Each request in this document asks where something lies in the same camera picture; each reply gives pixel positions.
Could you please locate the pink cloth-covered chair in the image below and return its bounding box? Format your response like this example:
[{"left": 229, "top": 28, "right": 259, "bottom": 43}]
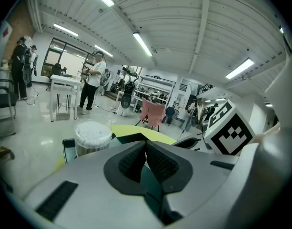
[{"left": 138, "top": 98, "right": 166, "bottom": 131}]

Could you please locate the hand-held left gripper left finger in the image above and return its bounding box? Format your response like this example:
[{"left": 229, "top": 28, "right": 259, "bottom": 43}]
[{"left": 23, "top": 140, "right": 167, "bottom": 229}]

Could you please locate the large dark-framed window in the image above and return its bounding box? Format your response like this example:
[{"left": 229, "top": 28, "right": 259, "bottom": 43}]
[{"left": 40, "top": 37, "right": 97, "bottom": 77}]

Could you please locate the white table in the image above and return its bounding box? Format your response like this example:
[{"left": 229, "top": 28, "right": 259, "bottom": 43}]
[{"left": 50, "top": 74, "right": 82, "bottom": 122}]

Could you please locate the yellow round table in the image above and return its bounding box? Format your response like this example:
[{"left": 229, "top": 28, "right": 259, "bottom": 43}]
[{"left": 54, "top": 125, "right": 179, "bottom": 169}]

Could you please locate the blue chair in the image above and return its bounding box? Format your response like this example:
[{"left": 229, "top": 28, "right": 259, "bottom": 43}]
[{"left": 165, "top": 106, "right": 176, "bottom": 125}]

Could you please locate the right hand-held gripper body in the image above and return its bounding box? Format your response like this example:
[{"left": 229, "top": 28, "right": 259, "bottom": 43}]
[{"left": 200, "top": 99, "right": 256, "bottom": 156}]

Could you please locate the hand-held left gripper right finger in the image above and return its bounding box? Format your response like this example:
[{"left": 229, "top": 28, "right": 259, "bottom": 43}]
[{"left": 146, "top": 139, "right": 240, "bottom": 225}]

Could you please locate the black metal-frame chair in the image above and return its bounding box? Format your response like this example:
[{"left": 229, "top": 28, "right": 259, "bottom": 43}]
[{"left": 0, "top": 77, "right": 19, "bottom": 138}]

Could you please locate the clear cotton swab jar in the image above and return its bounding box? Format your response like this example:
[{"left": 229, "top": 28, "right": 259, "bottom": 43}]
[{"left": 73, "top": 120, "right": 113, "bottom": 157}]

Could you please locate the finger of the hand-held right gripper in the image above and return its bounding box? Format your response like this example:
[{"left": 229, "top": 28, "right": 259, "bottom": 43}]
[{"left": 173, "top": 137, "right": 202, "bottom": 150}]

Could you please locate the white metal shelf rack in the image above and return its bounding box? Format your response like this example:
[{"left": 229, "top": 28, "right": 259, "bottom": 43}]
[{"left": 136, "top": 74, "right": 177, "bottom": 104}]

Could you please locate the person's right forearm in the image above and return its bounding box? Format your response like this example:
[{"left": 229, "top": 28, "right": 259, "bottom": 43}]
[{"left": 254, "top": 122, "right": 282, "bottom": 144}]

